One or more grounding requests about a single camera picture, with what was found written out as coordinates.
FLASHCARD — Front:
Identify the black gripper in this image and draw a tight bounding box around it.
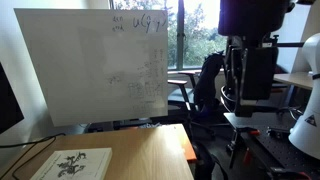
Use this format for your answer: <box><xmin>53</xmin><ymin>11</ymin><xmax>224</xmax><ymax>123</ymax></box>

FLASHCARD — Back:
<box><xmin>241</xmin><ymin>45</ymin><xmax>280</xmax><ymax>102</ymax></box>

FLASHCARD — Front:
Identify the light wooden desk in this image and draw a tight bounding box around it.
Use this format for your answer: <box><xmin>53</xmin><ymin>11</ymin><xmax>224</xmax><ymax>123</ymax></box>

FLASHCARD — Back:
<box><xmin>273</xmin><ymin>71</ymin><xmax>315</xmax><ymax>91</ymax></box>

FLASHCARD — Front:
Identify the black bag on chair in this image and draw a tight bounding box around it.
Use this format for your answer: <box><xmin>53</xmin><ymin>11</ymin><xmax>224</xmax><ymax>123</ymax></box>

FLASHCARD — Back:
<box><xmin>193</xmin><ymin>51</ymin><xmax>226</xmax><ymax>118</ymax></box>

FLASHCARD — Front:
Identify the black optical breadboard table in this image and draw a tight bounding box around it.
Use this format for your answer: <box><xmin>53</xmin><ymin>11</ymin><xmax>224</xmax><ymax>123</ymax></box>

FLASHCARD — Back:
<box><xmin>223</xmin><ymin>112</ymin><xmax>320</xmax><ymax>180</ymax></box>

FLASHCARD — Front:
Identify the black office chair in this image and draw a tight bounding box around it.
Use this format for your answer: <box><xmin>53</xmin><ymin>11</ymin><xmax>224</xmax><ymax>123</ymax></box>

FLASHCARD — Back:
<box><xmin>166</xmin><ymin>69</ymin><xmax>222</xmax><ymax>135</ymax></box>

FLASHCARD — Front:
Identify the orange table side panel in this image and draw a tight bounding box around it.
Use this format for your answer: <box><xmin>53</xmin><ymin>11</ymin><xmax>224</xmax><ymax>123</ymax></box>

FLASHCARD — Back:
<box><xmin>179</xmin><ymin>133</ymin><xmax>198</xmax><ymax>164</ymax></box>

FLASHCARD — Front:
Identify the white dry-erase whiteboard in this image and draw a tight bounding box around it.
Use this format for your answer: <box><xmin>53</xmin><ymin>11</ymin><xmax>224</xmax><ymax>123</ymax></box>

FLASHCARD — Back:
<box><xmin>13</xmin><ymin>8</ymin><xmax>169</xmax><ymax>128</ymax></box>

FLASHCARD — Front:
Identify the white book with dragon drawing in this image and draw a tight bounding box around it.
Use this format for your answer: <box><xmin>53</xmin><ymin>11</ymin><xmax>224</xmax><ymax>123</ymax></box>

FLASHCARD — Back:
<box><xmin>29</xmin><ymin>147</ymin><xmax>113</xmax><ymax>180</ymax></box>

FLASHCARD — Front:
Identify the dark grey round pad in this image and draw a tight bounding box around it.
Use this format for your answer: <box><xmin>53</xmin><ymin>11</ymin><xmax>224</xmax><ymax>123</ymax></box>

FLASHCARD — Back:
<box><xmin>0</xmin><ymin>61</ymin><xmax>25</xmax><ymax>135</ymax></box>

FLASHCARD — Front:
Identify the black wrist cable bundle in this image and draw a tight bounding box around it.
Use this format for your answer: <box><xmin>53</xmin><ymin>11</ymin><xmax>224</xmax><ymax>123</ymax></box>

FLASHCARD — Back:
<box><xmin>219</xmin><ymin>36</ymin><xmax>250</xmax><ymax>116</ymax></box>

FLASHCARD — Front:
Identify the dark window frame post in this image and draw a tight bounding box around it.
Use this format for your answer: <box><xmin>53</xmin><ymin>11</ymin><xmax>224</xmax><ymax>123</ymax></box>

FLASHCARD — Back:
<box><xmin>175</xmin><ymin>0</ymin><xmax>186</xmax><ymax>71</ymax></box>

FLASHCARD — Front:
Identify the thin black cable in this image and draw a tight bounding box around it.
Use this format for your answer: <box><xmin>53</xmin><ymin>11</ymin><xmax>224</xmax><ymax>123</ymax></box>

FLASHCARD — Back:
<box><xmin>11</xmin><ymin>135</ymin><xmax>57</xmax><ymax>180</ymax></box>
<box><xmin>0</xmin><ymin>133</ymin><xmax>67</xmax><ymax>149</ymax></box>

